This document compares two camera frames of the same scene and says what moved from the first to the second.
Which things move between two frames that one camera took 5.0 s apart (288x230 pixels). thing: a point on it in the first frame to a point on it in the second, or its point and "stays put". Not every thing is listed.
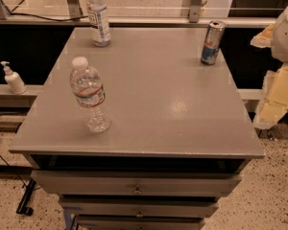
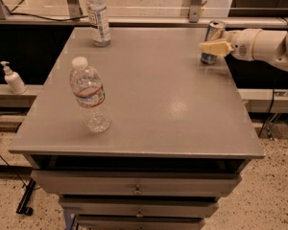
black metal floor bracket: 22,207 stays put
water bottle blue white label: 98,17 stays put
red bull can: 212,42 stays put
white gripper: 286,35 to 242,44
